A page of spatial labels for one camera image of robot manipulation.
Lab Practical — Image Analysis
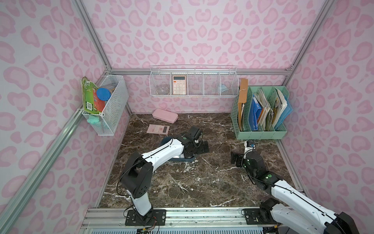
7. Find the teal storage box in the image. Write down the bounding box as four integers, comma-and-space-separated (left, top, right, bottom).
159, 136, 197, 162

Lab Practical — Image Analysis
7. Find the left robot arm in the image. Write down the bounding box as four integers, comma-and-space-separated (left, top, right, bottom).
119, 126, 209, 218

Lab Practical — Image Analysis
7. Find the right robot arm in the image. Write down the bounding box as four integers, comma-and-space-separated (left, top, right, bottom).
231, 150, 358, 234

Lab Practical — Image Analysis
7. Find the pink pencil case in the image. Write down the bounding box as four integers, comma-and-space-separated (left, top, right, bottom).
152, 109, 178, 123

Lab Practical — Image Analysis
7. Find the pink calculator on table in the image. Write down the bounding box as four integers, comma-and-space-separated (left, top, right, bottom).
147, 124, 169, 135

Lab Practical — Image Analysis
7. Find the green file organizer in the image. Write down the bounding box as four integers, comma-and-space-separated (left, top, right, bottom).
230, 86, 289, 140

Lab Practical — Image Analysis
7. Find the pink calculator in shelf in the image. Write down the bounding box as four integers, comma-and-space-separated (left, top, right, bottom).
172, 75, 187, 95

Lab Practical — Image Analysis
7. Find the light blue folder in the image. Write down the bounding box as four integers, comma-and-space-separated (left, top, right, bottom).
275, 98, 293, 129

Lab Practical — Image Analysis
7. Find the white papers stack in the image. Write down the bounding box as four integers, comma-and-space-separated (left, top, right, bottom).
272, 88, 287, 129

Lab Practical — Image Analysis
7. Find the brown folder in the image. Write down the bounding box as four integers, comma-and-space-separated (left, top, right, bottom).
238, 78, 248, 131

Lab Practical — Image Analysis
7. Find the white mesh side basket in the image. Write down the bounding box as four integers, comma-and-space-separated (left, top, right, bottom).
82, 75, 129, 136

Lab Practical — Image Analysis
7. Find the blue round lid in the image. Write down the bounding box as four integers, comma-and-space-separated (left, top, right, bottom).
96, 88, 112, 101

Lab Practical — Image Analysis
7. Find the green packaged item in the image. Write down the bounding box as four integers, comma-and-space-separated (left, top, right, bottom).
81, 77, 102, 114

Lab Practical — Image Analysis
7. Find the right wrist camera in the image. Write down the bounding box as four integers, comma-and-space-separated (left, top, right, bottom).
244, 140, 256, 153

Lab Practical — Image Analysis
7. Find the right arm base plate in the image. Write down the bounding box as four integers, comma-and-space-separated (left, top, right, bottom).
241, 208, 277, 225

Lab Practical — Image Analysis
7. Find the white wire wall shelf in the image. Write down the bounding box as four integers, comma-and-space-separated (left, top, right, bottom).
149, 65, 239, 98

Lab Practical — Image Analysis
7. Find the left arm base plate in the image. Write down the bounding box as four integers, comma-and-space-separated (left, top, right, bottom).
124, 209, 167, 226

